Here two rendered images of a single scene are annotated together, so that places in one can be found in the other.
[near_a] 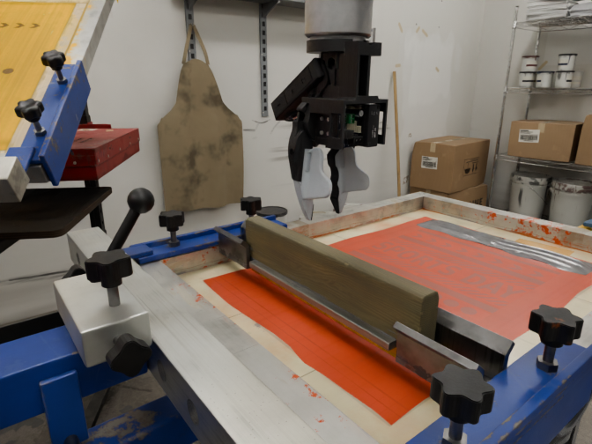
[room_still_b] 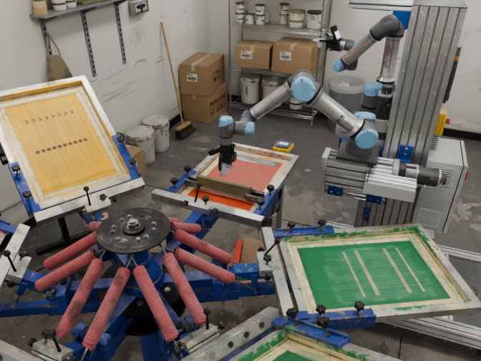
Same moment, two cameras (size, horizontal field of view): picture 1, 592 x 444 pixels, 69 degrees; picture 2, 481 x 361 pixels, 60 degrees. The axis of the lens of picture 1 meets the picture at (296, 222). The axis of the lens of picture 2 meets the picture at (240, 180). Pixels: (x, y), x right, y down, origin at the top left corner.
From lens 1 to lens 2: 1.96 m
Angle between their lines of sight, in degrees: 30
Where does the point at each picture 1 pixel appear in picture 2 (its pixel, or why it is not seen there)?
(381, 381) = (243, 205)
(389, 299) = (243, 189)
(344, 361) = (235, 203)
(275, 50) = (93, 32)
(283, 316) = (216, 198)
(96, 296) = (200, 204)
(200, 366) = (223, 209)
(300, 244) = (217, 181)
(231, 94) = (74, 69)
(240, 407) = (234, 212)
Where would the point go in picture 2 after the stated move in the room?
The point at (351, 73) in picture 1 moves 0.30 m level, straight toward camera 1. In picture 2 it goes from (231, 151) to (253, 177)
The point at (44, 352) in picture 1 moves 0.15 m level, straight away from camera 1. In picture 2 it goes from (197, 215) to (175, 208)
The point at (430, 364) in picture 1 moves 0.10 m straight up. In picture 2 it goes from (253, 199) to (253, 185)
